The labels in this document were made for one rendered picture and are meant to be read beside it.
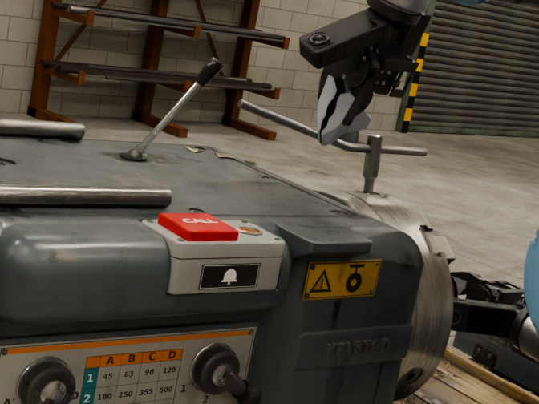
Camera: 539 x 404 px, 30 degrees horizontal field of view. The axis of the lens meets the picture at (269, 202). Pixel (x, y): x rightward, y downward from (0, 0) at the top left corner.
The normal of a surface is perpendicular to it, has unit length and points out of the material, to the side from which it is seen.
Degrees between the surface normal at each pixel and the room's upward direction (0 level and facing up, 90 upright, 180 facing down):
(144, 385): 90
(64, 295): 90
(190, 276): 90
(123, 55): 90
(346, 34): 35
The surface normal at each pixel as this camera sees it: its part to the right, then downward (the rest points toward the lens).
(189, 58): 0.68, 0.29
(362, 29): -0.09, -0.72
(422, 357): 0.54, 0.46
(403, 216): 0.39, -0.78
